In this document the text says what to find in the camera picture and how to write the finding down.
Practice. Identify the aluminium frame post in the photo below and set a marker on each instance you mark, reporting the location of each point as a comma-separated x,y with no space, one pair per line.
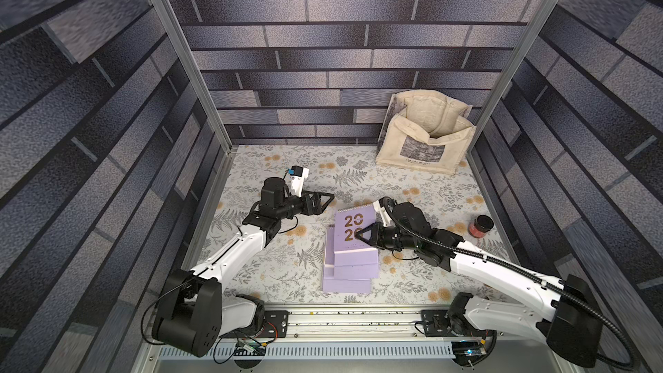
536,24
164,10

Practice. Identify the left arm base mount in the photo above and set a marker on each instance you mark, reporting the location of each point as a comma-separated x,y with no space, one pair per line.
274,326

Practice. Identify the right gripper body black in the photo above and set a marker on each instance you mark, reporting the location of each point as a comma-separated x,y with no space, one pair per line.
377,236

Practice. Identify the right green circuit board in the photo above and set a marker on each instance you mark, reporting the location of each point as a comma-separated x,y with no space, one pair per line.
467,351

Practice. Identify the floral patterned table mat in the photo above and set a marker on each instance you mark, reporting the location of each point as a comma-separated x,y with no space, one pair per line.
289,270

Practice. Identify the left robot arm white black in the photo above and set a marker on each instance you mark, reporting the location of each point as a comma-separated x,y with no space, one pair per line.
192,313

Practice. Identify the red jar black lid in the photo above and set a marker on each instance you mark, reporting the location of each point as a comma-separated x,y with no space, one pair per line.
481,226

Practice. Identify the right aluminium frame post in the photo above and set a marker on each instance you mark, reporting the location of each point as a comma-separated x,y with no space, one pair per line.
536,24

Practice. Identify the left green circuit board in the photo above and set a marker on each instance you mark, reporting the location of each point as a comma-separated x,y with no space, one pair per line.
250,348

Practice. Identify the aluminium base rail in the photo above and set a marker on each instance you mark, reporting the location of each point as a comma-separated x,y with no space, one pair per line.
358,338

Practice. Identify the cream canvas tote bag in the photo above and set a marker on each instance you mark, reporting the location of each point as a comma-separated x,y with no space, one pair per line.
425,130

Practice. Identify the purple 2026 calendar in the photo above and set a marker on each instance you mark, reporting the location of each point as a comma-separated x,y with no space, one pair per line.
353,258
329,283

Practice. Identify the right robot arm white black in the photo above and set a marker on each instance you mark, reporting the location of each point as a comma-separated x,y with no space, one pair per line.
537,308

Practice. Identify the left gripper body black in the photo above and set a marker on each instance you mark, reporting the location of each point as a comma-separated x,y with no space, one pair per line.
292,206

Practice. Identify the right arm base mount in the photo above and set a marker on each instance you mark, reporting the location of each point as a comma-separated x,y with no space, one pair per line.
439,323

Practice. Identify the green circuit board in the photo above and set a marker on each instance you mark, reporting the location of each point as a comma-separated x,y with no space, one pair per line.
250,348
467,351

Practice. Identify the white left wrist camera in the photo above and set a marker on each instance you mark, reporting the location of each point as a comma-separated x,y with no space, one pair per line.
296,177

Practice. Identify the left aluminium frame post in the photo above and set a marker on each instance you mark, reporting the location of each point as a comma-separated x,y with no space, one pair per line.
164,10

